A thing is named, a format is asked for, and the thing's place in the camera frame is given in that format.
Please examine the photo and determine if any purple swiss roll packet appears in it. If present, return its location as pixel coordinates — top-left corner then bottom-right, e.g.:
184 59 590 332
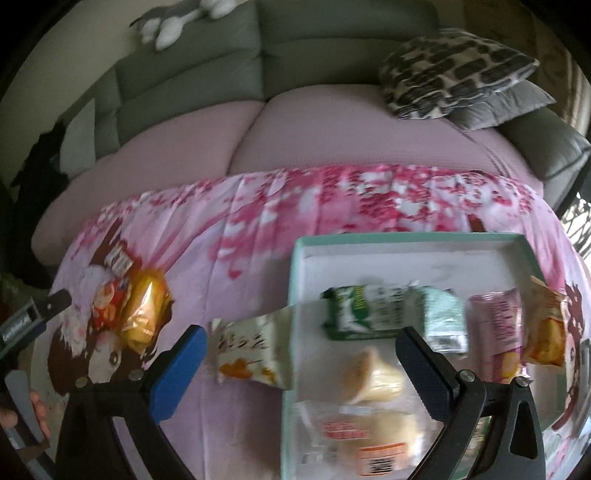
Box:
470 288 523 384

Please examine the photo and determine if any mint green snack packet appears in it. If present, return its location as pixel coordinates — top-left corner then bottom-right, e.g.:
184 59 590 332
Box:
419 286 469 355

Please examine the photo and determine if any small round pastry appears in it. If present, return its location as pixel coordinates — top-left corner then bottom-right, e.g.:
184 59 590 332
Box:
342 346 408 405

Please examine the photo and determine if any orange bread packet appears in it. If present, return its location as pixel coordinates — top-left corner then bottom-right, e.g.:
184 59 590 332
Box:
522 276 567 368

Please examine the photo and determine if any clear round bun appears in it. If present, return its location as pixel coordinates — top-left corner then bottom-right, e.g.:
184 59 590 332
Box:
290 400 442 479

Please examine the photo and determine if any green white biscuit packet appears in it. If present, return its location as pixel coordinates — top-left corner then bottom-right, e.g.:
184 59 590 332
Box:
321 284 423 341

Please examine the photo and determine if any green cookie packet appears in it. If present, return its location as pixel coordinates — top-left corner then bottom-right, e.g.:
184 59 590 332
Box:
474 416 491 443

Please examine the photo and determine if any person's left hand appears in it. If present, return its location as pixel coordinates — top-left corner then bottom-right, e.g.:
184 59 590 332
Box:
1 390 51 439

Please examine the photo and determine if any yellow cake clear packet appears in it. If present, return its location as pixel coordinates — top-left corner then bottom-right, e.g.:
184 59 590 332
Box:
118 269 171 355

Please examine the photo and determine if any red crinkled snack packet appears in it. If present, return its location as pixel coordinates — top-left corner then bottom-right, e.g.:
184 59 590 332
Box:
91 240 142 332

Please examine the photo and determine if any white orange print packet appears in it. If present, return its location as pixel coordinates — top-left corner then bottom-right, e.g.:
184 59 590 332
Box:
209 306 294 390

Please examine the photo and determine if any teal shallow box tray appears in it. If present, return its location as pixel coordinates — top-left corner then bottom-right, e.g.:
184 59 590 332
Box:
280 232 569 480

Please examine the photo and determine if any cartoon print pink cloth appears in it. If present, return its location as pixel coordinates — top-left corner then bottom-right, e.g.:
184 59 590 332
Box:
30 165 590 479

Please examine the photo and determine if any black clothing on sofa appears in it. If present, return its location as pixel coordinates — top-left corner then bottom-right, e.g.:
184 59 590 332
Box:
10 121 68 199

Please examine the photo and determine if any light grey cushion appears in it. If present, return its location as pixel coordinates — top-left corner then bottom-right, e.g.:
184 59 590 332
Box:
59 99 96 180

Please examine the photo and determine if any grey and pink sofa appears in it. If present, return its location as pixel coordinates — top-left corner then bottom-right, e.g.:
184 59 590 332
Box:
32 1 590 266

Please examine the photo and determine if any grey cushion under patterned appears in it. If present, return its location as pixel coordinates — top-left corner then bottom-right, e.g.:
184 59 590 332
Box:
447 80 556 131

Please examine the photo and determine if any black white patterned cushion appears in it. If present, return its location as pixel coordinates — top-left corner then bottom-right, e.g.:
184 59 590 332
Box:
379 28 539 120

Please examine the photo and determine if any grey white plush toy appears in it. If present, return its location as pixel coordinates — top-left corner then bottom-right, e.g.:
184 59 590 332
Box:
129 0 243 52

